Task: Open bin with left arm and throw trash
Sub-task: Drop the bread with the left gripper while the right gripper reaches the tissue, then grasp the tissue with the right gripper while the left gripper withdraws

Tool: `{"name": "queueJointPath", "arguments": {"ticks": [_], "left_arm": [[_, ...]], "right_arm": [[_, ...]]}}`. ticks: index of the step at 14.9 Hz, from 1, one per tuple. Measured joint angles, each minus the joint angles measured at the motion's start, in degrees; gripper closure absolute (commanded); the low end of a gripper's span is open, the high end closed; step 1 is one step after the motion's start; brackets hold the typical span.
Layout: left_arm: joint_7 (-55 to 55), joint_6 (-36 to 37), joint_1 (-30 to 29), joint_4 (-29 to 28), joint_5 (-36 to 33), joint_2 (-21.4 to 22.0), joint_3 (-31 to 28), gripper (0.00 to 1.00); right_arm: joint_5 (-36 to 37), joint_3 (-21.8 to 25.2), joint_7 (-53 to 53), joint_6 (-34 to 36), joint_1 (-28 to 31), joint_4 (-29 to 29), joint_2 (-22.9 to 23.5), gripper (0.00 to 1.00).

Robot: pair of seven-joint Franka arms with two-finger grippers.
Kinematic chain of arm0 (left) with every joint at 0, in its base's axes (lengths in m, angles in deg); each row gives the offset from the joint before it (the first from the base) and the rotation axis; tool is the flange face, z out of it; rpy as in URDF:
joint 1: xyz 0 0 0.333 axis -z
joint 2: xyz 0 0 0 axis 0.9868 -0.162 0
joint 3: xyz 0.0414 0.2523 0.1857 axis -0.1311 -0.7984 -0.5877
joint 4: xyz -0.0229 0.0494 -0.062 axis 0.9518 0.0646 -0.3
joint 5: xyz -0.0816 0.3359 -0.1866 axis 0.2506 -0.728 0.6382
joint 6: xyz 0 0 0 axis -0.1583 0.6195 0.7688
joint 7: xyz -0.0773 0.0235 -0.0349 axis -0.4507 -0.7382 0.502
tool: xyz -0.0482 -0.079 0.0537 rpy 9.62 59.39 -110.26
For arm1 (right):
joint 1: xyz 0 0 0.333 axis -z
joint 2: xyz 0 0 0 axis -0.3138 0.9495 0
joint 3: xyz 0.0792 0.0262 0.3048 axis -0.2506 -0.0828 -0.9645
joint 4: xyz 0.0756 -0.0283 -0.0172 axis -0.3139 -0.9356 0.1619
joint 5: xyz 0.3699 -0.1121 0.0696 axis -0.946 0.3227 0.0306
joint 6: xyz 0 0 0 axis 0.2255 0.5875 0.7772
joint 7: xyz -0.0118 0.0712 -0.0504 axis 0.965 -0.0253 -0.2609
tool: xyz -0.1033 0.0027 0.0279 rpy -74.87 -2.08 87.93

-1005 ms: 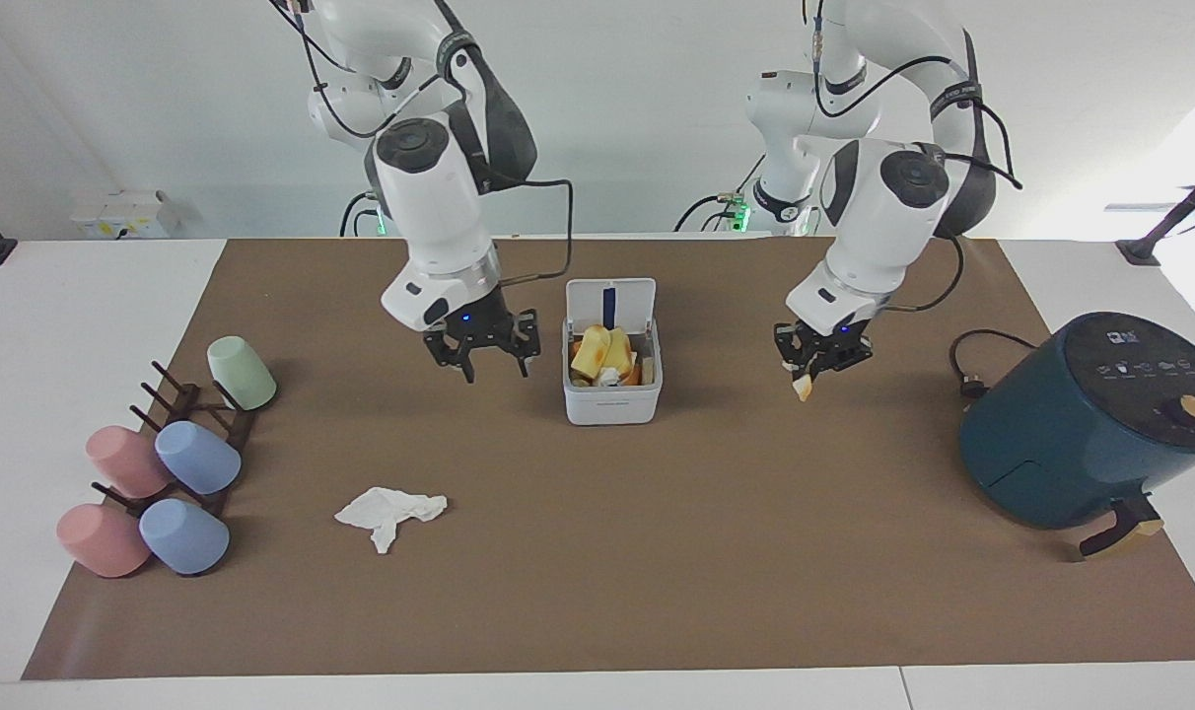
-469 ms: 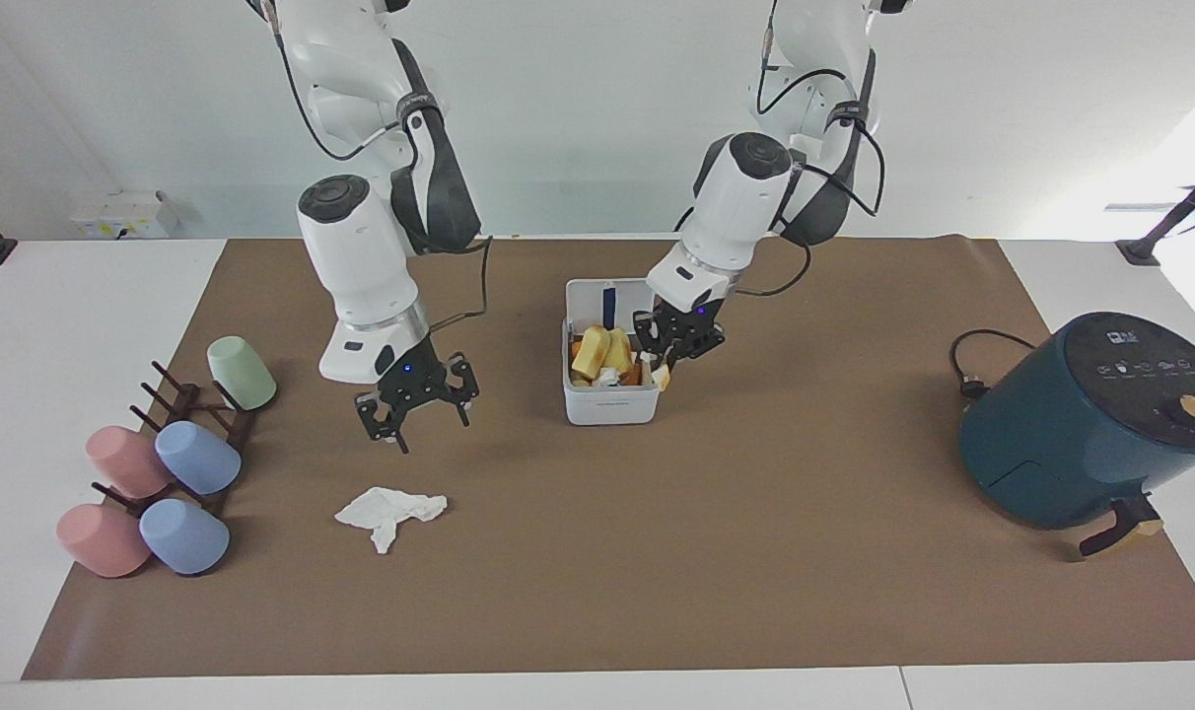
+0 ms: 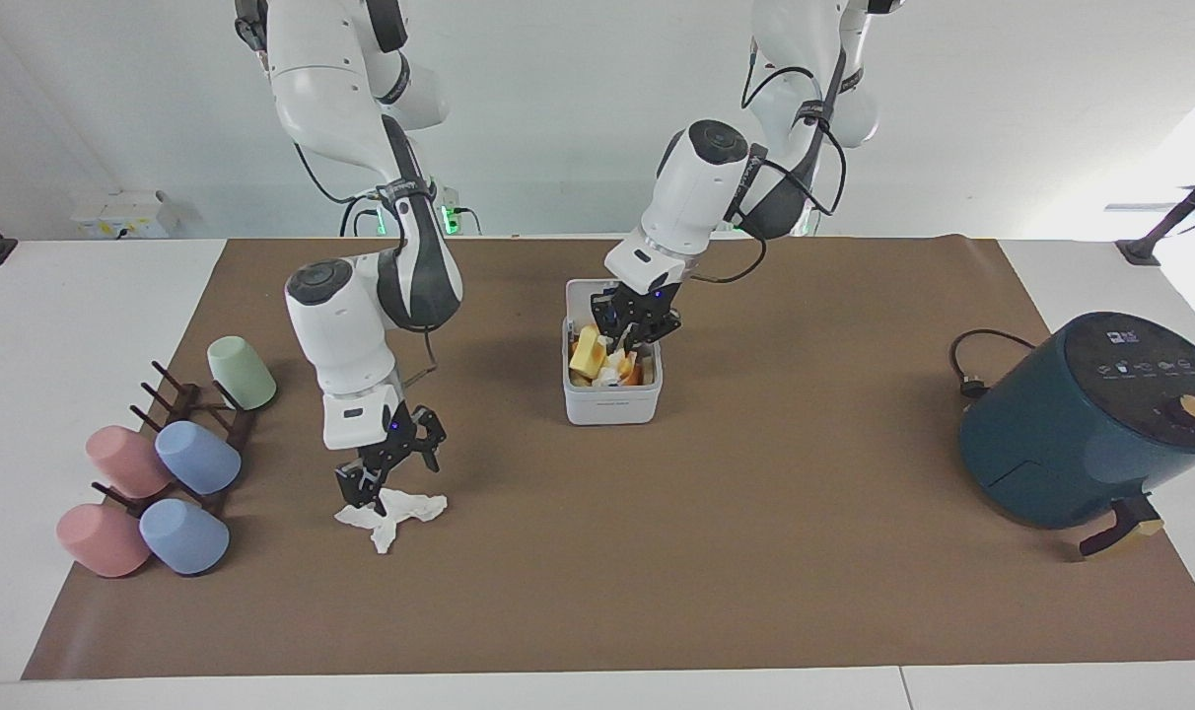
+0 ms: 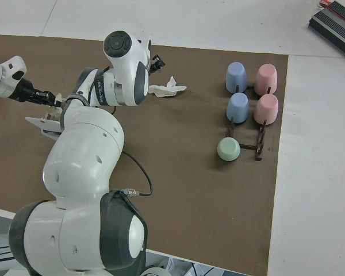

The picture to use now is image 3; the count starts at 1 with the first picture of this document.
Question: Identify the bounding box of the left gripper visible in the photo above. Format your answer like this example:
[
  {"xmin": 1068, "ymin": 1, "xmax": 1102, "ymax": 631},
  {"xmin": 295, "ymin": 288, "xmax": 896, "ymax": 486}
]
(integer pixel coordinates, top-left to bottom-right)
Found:
[{"xmin": 590, "ymin": 280, "xmax": 684, "ymax": 360}]

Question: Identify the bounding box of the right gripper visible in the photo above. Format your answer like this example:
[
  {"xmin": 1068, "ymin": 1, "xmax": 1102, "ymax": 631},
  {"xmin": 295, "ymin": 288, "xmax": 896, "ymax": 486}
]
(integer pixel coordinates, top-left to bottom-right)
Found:
[{"xmin": 335, "ymin": 403, "xmax": 449, "ymax": 517}]

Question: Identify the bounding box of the white tissue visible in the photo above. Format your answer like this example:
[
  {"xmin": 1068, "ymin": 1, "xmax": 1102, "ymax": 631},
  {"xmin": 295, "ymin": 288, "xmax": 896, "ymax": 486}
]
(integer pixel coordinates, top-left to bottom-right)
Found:
[{"xmin": 334, "ymin": 487, "xmax": 450, "ymax": 555}]

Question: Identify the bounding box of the yellow trash piece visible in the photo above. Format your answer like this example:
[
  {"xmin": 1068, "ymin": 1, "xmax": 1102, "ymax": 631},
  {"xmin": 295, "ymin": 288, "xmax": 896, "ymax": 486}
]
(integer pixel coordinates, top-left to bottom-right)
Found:
[{"xmin": 569, "ymin": 324, "xmax": 607, "ymax": 381}]

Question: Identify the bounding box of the white trash bin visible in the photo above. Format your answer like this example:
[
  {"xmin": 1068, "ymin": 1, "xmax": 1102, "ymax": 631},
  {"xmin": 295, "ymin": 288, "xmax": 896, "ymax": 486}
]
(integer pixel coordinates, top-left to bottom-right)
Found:
[{"xmin": 562, "ymin": 278, "xmax": 665, "ymax": 427}]

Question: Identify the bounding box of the light green cup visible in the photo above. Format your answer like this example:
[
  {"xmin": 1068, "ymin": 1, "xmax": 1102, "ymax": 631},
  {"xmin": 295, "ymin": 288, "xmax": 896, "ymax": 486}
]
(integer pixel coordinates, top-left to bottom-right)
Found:
[{"xmin": 207, "ymin": 336, "xmax": 278, "ymax": 412}]

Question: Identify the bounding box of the blue cup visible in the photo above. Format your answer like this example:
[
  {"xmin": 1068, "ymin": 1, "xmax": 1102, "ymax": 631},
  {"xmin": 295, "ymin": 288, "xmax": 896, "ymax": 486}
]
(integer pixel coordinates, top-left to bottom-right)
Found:
[
  {"xmin": 138, "ymin": 497, "xmax": 232, "ymax": 577},
  {"xmin": 154, "ymin": 420, "xmax": 244, "ymax": 497}
]

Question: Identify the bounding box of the dark wooden cup rack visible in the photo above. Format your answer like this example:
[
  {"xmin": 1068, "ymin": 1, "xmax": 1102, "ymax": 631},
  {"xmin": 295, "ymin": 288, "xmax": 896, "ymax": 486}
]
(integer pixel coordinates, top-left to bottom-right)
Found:
[{"xmin": 91, "ymin": 360, "xmax": 259, "ymax": 521}]

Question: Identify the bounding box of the pink cup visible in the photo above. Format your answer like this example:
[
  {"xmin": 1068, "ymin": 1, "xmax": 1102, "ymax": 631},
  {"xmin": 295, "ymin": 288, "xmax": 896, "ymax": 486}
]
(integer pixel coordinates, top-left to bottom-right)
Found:
[
  {"xmin": 85, "ymin": 425, "xmax": 176, "ymax": 500},
  {"xmin": 55, "ymin": 503, "xmax": 153, "ymax": 580}
]

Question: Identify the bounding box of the dark teal air fryer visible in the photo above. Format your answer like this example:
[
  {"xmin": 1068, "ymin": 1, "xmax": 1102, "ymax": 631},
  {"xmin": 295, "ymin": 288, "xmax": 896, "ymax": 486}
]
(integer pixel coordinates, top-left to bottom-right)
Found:
[{"xmin": 957, "ymin": 311, "xmax": 1195, "ymax": 561}]

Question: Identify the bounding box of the black cable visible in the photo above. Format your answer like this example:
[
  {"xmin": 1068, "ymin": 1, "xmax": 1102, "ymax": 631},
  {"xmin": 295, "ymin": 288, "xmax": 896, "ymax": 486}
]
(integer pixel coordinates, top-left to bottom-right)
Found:
[
  {"xmin": 694, "ymin": 37, "xmax": 851, "ymax": 287},
  {"xmin": 400, "ymin": 329, "xmax": 440, "ymax": 391}
]

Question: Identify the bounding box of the black power cord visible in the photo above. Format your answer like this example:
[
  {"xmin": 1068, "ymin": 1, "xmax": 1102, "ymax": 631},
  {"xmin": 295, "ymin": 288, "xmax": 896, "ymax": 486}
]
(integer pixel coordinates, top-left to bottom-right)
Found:
[{"xmin": 949, "ymin": 328, "xmax": 1038, "ymax": 400}]

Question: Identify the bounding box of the white wall box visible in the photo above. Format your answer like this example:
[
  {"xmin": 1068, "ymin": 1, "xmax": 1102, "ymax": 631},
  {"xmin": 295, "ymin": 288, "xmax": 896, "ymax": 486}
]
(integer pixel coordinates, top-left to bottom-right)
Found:
[{"xmin": 69, "ymin": 189, "xmax": 180, "ymax": 241}]

